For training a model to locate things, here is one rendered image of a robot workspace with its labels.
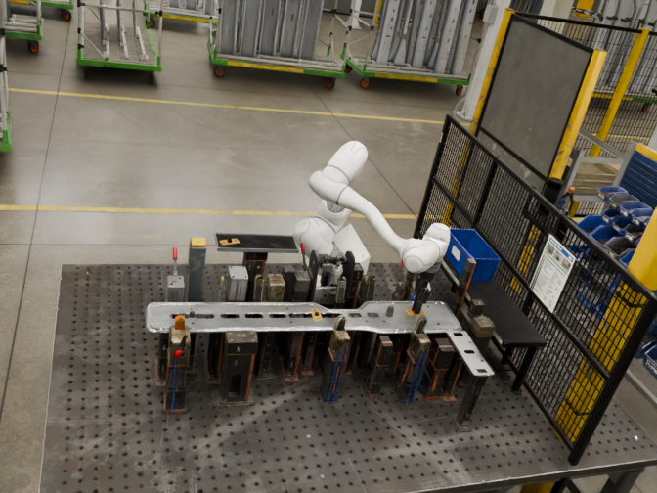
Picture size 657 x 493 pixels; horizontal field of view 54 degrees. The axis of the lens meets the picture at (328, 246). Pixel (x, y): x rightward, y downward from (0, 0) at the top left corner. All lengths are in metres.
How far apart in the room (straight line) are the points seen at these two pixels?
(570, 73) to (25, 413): 3.95
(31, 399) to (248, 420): 1.48
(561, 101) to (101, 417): 3.60
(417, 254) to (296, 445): 0.89
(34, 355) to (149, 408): 1.48
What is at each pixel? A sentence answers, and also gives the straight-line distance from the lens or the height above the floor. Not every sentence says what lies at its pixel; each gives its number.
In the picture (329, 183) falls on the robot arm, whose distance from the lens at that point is 2.89.
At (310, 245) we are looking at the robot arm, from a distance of 3.41.
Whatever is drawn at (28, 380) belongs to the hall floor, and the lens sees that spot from 3.93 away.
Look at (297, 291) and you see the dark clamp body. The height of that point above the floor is 1.02.
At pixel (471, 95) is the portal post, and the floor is 0.34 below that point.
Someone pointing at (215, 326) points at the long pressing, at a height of 1.00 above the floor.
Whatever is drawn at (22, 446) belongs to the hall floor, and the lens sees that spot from 3.60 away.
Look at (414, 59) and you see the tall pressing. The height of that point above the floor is 0.43.
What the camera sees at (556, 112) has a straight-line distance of 4.88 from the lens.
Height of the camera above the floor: 2.62
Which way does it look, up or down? 29 degrees down
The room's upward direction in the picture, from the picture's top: 12 degrees clockwise
